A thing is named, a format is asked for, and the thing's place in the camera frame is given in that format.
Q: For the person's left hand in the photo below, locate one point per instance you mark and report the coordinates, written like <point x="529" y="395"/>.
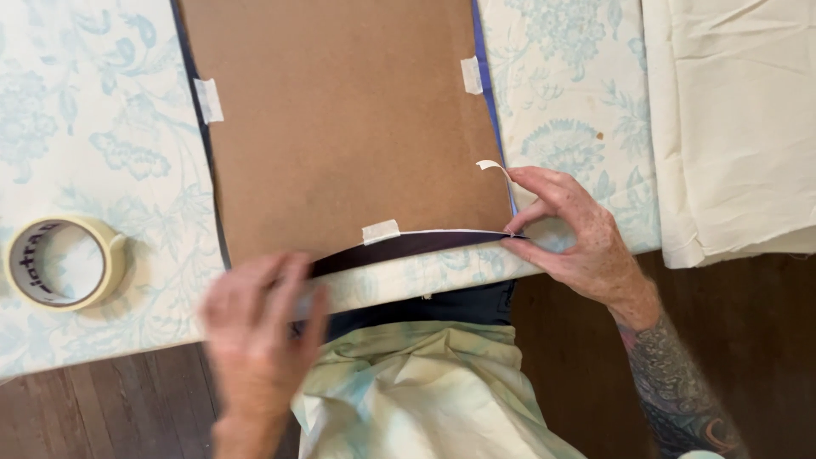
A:
<point x="252" y="350"/>

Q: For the person's right hand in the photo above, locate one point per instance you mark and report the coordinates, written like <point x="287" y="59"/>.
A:
<point x="586" y="248"/>

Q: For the person's left fingers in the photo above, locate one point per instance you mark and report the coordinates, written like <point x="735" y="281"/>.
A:
<point x="287" y="287"/>

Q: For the dark purple print sheet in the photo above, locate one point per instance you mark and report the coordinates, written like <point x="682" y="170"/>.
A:
<point x="389" y="250"/>

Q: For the curled white masking tape piece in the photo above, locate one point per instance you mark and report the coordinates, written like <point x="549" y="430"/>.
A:
<point x="489" y="165"/>

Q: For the white masking tape strip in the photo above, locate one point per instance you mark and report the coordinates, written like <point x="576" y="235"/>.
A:
<point x="209" y="101"/>
<point x="380" y="231"/>
<point x="472" y="75"/>

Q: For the person's dark shirt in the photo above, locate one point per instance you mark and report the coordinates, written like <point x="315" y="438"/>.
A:
<point x="433" y="306"/>

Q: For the brown hardboard backing board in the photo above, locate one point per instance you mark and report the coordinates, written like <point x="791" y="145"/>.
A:
<point x="344" y="127"/>

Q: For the person's pale tie-dye garment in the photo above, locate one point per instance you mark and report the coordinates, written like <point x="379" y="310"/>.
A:
<point x="421" y="395"/>

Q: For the cream masking tape roll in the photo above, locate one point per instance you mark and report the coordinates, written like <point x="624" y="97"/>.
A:
<point x="113" y="252"/>

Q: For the pale blue floral tablecloth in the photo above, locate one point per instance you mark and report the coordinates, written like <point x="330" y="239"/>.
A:
<point x="95" y="127"/>

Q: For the cream folded cloth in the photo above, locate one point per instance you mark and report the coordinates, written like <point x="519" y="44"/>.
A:
<point x="733" y="127"/>

